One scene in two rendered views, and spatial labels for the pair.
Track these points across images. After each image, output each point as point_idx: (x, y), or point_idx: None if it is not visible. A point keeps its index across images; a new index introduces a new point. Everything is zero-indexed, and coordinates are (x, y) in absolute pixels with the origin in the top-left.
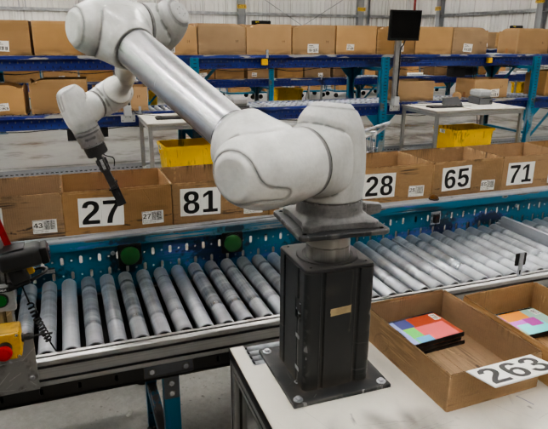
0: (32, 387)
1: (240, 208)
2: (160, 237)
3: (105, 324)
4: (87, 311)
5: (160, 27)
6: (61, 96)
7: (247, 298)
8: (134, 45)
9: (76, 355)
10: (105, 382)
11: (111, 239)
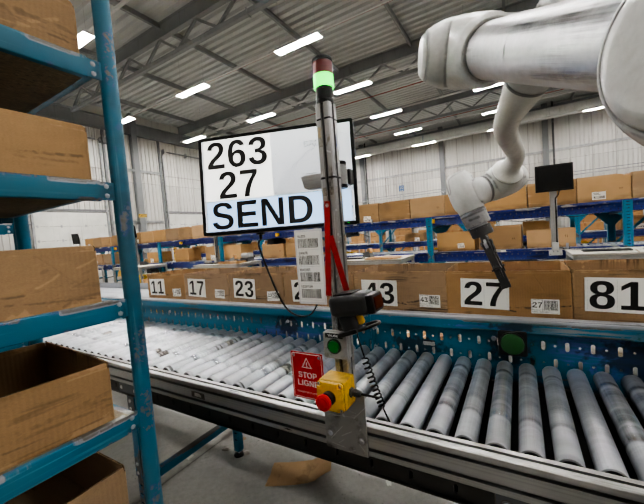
0: (361, 453)
1: None
2: (552, 329)
3: None
4: (445, 389)
5: None
6: (448, 181)
7: None
8: (483, 31)
9: (407, 435)
10: (440, 487)
11: (491, 322)
